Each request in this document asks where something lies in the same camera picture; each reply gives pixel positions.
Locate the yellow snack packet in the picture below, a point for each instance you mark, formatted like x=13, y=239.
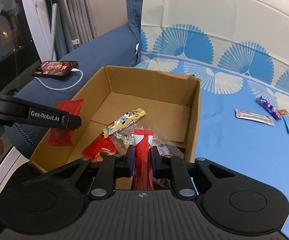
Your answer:
x=123, y=122

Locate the blue sofa back cushion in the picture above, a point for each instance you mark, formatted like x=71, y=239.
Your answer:
x=134, y=17

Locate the silver snack packet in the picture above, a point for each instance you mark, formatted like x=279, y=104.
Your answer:
x=254, y=116

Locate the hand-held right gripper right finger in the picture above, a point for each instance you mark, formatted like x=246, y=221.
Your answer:
x=153, y=163

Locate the red white snack stick packet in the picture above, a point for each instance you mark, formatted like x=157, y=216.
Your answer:
x=142, y=152

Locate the plain red snack packet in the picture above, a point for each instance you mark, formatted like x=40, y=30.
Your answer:
x=65, y=135

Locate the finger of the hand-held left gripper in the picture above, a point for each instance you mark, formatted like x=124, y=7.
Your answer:
x=59, y=118

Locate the grey curtain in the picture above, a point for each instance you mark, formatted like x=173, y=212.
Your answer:
x=79, y=10

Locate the clear candy bag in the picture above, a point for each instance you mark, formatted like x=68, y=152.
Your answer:
x=124, y=140

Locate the blue fan-patterned bed sheet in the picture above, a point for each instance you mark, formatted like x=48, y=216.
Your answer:
x=234, y=67

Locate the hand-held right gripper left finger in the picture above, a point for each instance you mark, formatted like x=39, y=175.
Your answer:
x=132, y=161

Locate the teal curtain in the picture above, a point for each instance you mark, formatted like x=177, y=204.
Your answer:
x=59, y=37

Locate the white curtain clip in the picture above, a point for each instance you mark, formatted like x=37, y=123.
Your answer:
x=75, y=41

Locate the brown cardboard box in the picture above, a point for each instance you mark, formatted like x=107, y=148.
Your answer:
x=144, y=100

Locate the white window frame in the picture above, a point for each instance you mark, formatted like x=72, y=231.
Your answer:
x=34, y=17

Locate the black smartphone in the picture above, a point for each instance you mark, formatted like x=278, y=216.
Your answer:
x=57, y=68

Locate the red cookie snack packet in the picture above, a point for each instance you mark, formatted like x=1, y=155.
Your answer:
x=100, y=150

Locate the blue plastic strip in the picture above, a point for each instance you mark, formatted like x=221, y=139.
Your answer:
x=287, y=125

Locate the purple snack packet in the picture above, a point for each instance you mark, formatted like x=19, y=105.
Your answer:
x=270, y=107

